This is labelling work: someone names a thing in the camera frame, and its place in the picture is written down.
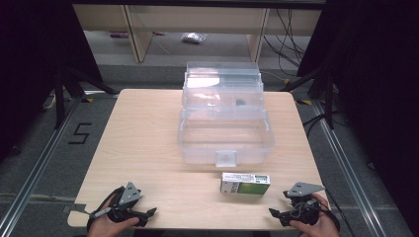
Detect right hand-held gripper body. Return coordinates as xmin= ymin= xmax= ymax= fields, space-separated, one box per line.
xmin=282 ymin=182 xmax=327 ymax=227

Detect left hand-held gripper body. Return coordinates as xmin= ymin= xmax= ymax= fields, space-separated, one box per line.
xmin=107 ymin=182 xmax=149 ymax=223

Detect green and white carton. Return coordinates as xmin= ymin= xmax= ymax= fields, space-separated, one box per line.
xmin=219 ymin=172 xmax=272 ymax=196

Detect clear plastic storage box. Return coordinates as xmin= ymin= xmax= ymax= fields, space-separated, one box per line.
xmin=177 ymin=61 xmax=276 ymax=168

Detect person's left hand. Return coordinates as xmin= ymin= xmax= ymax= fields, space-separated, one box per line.
xmin=86 ymin=215 xmax=141 ymax=237

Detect person's right hand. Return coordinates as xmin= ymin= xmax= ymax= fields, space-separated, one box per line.
xmin=289 ymin=193 xmax=341 ymax=237

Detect black metal stand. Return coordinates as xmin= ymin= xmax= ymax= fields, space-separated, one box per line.
xmin=52 ymin=64 xmax=121 ymax=130
xmin=279 ymin=64 xmax=338 ymax=130

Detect dark curtain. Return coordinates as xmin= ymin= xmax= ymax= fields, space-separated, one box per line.
xmin=295 ymin=0 xmax=419 ymax=228
xmin=0 ymin=0 xmax=104 ymax=162

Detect light wooden shelf unit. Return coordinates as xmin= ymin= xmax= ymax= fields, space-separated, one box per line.
xmin=72 ymin=4 xmax=322 ymax=64

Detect crumpled clear plastic bag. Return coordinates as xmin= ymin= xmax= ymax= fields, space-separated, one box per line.
xmin=180 ymin=32 xmax=209 ymax=44

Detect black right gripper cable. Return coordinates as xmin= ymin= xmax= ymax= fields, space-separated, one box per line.
xmin=318 ymin=198 xmax=342 ymax=233

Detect aluminium floor rail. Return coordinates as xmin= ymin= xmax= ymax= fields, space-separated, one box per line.
xmin=309 ymin=98 xmax=388 ymax=237
xmin=0 ymin=95 xmax=84 ymax=237

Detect black floor cables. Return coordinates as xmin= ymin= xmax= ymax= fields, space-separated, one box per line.
xmin=262 ymin=9 xmax=308 ymax=69

